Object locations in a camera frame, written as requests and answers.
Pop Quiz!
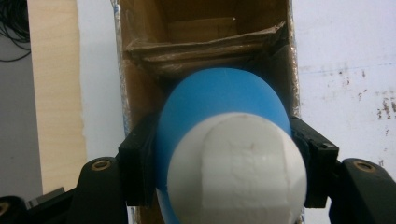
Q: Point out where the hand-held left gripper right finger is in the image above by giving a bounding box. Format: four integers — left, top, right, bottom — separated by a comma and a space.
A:
289, 115, 341, 209

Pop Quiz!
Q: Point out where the blue cardboard box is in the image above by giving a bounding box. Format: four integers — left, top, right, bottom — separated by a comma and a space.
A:
109, 0, 302, 224

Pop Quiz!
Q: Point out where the bundle of black cables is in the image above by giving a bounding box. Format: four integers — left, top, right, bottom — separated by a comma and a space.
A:
0, 0, 32, 63

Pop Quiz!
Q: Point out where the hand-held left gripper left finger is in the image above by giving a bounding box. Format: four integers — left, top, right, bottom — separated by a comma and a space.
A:
118, 113, 161, 208

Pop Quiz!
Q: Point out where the white table mat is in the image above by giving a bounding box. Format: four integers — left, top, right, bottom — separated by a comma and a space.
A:
76, 0, 396, 224

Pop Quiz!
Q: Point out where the blue bottle with white cap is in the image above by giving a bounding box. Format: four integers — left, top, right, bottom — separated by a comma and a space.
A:
155, 67, 309, 224

